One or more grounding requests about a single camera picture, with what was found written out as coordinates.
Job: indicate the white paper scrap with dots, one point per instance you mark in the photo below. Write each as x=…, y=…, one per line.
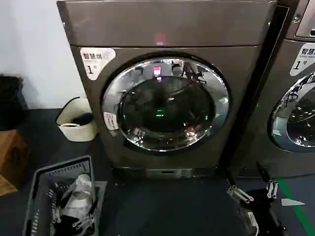
x=292, y=202

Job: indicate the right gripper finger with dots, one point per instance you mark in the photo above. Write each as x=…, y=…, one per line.
x=239, y=194
x=272, y=188

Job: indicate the grey front-load dryer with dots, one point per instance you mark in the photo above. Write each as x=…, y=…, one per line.
x=172, y=24

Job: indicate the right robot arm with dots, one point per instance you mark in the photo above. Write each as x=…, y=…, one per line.
x=248, y=221

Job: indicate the black bag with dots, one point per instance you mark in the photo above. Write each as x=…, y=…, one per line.
x=11, y=100

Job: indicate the white garment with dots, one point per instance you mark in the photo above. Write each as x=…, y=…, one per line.
x=78, y=194

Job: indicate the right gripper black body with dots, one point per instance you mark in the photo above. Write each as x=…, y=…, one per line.
x=261, y=202

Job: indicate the white ribbed plastic bin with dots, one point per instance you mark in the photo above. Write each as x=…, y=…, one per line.
x=77, y=132

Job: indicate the green floor tape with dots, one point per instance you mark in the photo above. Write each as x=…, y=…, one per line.
x=299, y=211

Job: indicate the grey plastic laundry basket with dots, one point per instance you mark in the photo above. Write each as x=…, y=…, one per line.
x=39, y=186

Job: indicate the chrome-rimmed round glass door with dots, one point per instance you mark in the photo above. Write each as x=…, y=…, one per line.
x=300, y=115

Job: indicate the black garment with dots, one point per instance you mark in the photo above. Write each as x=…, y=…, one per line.
x=67, y=227

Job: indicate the brown cardboard box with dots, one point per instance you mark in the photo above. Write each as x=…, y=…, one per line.
x=12, y=157

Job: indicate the dark clothes in bin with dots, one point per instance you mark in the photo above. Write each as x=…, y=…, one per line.
x=82, y=118

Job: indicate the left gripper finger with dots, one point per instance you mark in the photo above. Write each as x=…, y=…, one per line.
x=85, y=221
x=58, y=214

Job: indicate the round glass dryer door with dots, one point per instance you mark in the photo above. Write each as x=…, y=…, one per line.
x=167, y=108

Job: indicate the grey dryer with control panel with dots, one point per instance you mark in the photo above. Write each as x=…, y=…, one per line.
x=278, y=73

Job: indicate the small white warning sticker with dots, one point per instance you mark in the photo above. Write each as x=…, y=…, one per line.
x=111, y=121

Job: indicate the white number sticker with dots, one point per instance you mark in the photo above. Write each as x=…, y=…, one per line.
x=94, y=61
x=301, y=59

